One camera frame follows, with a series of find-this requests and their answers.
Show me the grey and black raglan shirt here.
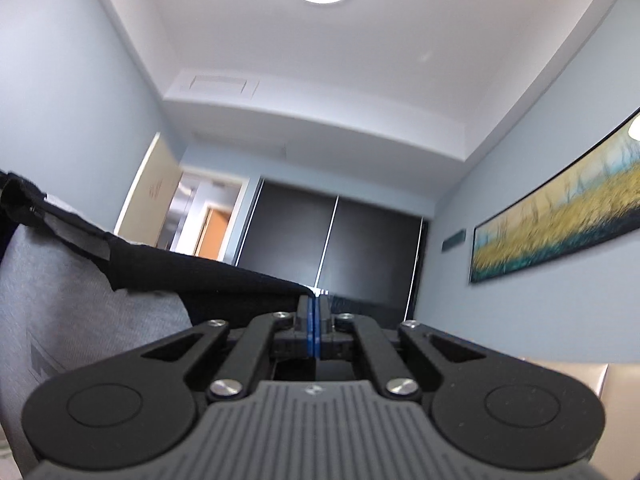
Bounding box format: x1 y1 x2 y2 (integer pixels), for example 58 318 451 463
1 174 311 474

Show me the black sliding wardrobe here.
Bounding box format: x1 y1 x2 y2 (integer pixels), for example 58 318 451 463
235 180 428 326

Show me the orange wooden door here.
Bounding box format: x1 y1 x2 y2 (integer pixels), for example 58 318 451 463
195 208 231 260

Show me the cream room door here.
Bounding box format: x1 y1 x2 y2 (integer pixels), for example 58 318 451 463
114 132 182 246

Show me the framed landscape painting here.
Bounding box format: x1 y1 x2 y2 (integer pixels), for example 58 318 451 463
470 113 639 284

